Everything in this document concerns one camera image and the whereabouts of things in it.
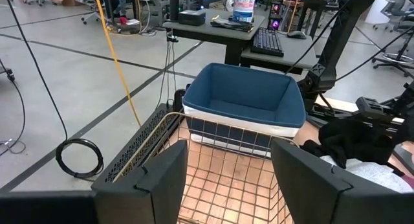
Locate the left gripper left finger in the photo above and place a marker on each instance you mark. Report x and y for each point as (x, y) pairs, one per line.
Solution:
(145, 198)

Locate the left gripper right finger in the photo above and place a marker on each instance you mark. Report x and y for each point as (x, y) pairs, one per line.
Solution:
(317, 198)

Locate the light grey cloth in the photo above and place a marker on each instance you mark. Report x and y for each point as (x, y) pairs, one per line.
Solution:
(372, 175)

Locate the black cloth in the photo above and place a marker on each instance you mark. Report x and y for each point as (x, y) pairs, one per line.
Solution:
(352, 143)

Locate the maroon cloth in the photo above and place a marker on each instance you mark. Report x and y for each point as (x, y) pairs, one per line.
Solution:
(410, 182)

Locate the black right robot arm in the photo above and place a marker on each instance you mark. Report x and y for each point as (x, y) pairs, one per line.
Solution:
(372, 105)

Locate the black perforated tray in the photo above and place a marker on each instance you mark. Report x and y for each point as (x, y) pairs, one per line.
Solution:
(139, 143)

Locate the blue plastic bin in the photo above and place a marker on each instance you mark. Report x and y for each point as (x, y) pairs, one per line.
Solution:
(246, 97)

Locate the black keyboard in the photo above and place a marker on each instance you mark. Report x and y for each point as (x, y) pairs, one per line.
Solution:
(266, 42)

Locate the grey computer mouse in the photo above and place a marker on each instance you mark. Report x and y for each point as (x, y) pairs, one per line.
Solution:
(296, 34)

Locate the grey desk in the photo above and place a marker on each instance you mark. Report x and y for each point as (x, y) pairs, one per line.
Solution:
(210, 28)

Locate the small black box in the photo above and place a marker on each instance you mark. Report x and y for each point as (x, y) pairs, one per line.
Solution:
(192, 17)

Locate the black work gloves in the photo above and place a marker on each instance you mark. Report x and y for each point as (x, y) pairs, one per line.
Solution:
(231, 24)

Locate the person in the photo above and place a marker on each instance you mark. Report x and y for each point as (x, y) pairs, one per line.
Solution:
(122, 5)

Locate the black table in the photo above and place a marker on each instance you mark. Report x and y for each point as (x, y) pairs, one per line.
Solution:
(317, 2)

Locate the grey office chair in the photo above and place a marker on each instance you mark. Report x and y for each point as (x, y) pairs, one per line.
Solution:
(396, 10)

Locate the white wipes canister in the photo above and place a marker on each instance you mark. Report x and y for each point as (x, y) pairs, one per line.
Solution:
(244, 5)

